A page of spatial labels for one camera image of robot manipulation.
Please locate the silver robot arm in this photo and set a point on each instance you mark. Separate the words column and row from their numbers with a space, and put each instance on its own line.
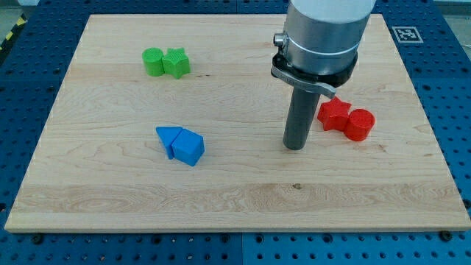
column 318, row 47

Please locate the blue cube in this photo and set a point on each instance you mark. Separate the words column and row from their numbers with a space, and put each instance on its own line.
column 188, row 147

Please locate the blue triangular prism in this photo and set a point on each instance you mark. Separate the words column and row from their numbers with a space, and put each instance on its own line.
column 167, row 135

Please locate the wooden board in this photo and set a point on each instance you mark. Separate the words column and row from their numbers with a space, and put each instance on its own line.
column 99, row 166

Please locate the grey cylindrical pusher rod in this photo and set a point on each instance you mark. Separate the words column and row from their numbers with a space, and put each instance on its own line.
column 300, row 117

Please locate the green star block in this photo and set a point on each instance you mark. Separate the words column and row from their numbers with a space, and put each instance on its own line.
column 176, row 62

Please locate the red star block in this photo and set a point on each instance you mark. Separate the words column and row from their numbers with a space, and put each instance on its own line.
column 334, row 114

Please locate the green cylinder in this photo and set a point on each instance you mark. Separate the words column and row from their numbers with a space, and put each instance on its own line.
column 152, row 59

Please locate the red cylinder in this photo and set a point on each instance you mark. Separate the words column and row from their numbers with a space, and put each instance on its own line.
column 359, row 124

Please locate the white fiducial marker tag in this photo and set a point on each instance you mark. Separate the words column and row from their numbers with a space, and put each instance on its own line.
column 406, row 34

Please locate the black yellow hazard tape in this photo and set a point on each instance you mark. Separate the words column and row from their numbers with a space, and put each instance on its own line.
column 13, row 34

